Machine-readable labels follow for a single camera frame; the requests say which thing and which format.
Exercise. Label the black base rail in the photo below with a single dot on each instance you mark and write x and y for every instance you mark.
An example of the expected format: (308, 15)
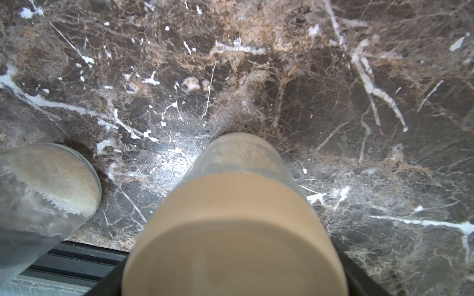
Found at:
(68, 269)

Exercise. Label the beige jar lid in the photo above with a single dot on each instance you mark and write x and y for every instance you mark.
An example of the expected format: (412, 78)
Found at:
(233, 240)

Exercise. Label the glass rice jar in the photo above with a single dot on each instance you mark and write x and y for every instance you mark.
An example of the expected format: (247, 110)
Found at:
(48, 191)
(237, 222)

